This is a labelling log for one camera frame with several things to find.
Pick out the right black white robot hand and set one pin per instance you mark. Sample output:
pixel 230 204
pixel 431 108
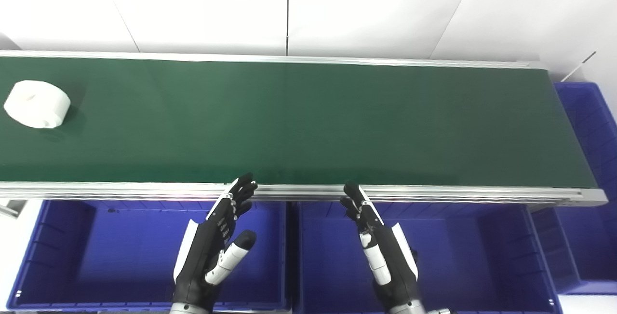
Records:
pixel 393 266

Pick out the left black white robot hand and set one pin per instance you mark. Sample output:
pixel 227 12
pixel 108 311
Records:
pixel 207 251

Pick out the white cylindrical plastic part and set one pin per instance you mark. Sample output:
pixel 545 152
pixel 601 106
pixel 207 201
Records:
pixel 36 104

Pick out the blue plastic bin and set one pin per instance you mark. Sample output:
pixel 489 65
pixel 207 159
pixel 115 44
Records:
pixel 458 261
pixel 595 246
pixel 120 256

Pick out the green conveyor belt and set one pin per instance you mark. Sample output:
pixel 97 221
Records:
pixel 434 193
pixel 289 121

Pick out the thin grey rod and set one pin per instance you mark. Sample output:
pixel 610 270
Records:
pixel 578 67

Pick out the grey conveyor support bracket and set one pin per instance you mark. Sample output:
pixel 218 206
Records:
pixel 12 206

